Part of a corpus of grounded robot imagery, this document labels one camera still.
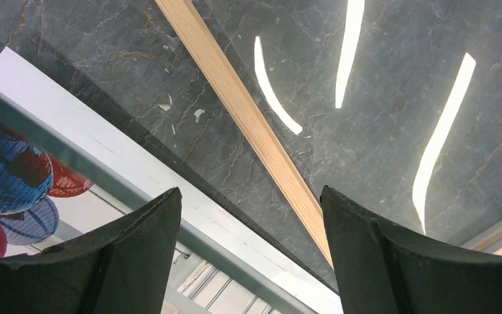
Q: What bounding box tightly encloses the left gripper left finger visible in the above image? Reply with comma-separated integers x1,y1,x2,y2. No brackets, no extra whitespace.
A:
0,188,182,313

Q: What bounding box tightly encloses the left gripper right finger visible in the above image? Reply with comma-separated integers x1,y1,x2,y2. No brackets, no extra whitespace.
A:
320,186,502,313

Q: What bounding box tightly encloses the wooden picture frame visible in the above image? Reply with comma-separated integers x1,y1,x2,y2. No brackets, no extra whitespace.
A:
154,0,502,268

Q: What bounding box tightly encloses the printed photo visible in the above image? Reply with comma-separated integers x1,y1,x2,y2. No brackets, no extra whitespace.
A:
0,47,342,313

